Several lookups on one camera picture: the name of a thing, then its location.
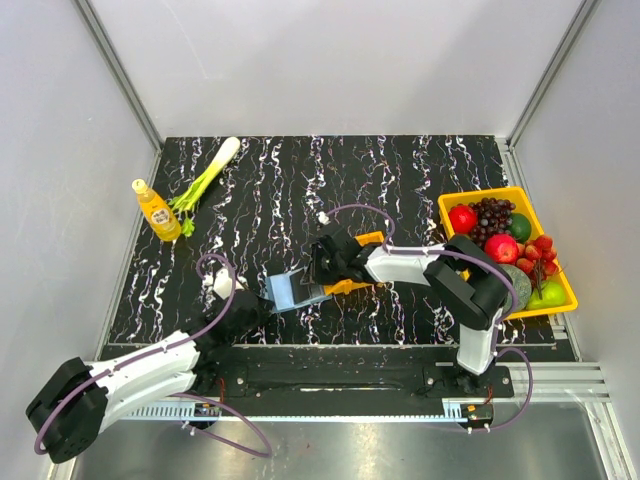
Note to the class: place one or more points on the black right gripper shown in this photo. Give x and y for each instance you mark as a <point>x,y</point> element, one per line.
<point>317,276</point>

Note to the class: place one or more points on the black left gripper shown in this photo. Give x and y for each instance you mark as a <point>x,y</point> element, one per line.
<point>257,317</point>

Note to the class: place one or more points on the small orange card bin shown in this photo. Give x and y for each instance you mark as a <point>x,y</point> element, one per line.
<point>346,286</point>

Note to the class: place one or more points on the black credit card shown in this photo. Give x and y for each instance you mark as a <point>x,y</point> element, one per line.
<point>311,293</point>

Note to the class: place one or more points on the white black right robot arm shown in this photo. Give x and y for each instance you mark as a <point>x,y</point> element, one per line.
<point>471,286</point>

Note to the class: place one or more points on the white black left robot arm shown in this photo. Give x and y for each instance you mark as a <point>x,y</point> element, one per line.
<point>82,399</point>

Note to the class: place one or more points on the black marble pattern mat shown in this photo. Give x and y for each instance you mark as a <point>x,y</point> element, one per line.
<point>260,215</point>

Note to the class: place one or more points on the yellow juice bottle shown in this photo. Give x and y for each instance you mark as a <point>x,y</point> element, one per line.
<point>156,211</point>

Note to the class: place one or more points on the green white leek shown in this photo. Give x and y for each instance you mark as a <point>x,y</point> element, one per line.
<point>185,204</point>

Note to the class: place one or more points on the red apple left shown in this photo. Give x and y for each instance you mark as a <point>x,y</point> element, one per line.
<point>463,219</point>

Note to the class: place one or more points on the red apple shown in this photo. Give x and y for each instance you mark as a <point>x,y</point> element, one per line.
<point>463,219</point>
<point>502,248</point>

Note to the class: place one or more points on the dark purple grape bunch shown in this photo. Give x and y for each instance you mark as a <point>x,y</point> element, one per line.
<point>493,218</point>

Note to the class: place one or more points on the red apple centre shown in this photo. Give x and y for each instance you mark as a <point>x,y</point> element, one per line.
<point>502,248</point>

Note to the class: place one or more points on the dark green avocado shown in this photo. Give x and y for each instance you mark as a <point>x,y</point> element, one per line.
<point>520,227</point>

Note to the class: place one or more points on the grey green melon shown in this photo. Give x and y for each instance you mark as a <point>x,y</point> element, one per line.
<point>521,284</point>

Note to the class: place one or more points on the light green apple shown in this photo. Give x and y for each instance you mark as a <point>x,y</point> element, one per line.
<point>549,295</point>

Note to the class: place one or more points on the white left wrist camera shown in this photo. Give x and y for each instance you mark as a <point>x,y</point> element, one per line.
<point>220,283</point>

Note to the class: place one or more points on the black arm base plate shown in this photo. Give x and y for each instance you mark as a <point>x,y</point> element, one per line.
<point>430,371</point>

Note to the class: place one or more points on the white slotted cable duct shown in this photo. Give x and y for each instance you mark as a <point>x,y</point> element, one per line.
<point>198,412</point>

